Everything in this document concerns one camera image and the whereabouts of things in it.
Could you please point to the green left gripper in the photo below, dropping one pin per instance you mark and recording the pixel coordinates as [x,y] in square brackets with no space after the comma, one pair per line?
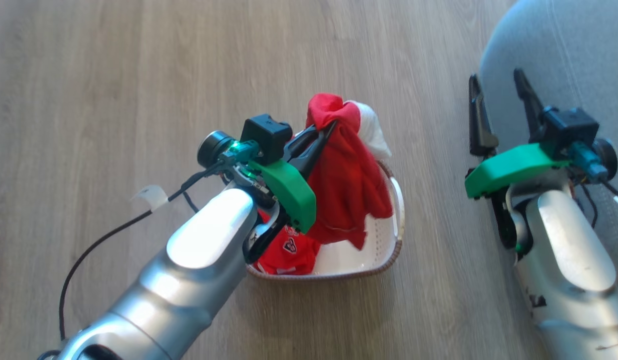
[291,192]

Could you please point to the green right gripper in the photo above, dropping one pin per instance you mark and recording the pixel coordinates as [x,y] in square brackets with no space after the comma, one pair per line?
[514,167]

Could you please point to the red garment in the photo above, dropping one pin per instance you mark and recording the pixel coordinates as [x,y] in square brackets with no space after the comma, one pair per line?
[346,180]

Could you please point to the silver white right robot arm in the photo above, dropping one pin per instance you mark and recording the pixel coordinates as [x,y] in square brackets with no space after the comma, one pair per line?
[569,260]

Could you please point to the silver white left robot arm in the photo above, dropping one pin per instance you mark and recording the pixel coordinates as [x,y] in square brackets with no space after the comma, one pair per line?
[209,235]

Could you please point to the white basket with brown rim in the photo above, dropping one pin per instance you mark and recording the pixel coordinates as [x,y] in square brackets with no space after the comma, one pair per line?
[369,250]

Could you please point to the white garment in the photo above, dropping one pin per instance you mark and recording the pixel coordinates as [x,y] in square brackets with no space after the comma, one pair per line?
[375,130]

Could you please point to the grey fabric sofa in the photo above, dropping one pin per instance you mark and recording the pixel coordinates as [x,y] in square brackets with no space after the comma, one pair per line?
[569,55]

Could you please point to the red jersey with print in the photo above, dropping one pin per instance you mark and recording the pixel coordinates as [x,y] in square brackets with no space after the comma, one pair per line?
[289,250]

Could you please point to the white tape tag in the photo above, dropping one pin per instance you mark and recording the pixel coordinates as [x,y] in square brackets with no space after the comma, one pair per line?
[153,196]

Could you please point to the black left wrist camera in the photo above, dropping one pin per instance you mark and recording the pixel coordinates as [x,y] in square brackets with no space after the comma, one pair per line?
[266,135]

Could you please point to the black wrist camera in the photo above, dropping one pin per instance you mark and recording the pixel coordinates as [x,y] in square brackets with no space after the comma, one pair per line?
[266,135]
[571,125]

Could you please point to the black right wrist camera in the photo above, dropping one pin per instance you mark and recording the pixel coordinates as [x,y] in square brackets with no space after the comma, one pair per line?
[571,125]

